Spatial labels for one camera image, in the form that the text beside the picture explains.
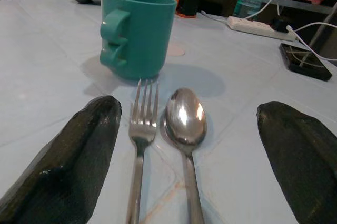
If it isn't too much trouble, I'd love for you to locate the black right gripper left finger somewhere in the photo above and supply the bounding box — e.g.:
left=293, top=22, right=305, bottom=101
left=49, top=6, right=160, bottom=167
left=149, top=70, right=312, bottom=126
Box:
left=0, top=95, right=122, bottom=224

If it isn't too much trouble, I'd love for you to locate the silver metal spoon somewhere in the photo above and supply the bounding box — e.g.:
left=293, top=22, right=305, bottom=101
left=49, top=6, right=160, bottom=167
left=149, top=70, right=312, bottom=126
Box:
left=160, top=87, right=208, bottom=224

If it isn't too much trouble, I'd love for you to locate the white power strip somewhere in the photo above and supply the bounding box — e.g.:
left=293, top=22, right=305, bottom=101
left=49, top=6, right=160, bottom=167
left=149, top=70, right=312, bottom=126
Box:
left=227, top=15, right=296, bottom=42

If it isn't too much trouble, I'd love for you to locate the silver metal fork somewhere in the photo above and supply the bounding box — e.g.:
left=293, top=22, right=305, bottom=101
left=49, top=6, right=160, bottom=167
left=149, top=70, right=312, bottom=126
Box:
left=125, top=78, right=160, bottom=224

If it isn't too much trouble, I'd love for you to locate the teal plastic mug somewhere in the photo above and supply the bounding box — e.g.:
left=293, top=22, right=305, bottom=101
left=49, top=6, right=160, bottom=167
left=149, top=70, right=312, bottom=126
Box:
left=99, top=0, right=177, bottom=80

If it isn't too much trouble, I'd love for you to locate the white charging cable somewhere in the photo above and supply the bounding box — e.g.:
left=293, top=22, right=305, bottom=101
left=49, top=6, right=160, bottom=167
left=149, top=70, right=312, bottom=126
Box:
left=286, top=22, right=337, bottom=63

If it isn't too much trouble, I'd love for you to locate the white power strip cord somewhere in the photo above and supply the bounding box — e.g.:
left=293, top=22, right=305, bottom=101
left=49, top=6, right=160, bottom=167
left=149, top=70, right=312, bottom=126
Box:
left=200, top=0, right=276, bottom=23

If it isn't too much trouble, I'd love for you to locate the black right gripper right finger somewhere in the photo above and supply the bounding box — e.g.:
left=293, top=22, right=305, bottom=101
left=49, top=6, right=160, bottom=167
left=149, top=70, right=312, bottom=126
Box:
left=256, top=101, right=337, bottom=224

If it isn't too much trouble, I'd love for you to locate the black smartphone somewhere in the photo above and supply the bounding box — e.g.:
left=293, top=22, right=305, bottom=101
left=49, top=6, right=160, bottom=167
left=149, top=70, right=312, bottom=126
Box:
left=279, top=43, right=333, bottom=82

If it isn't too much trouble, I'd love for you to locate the black power adapter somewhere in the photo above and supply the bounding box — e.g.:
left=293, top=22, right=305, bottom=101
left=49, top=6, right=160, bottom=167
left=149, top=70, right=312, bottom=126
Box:
left=271, top=18, right=290, bottom=33

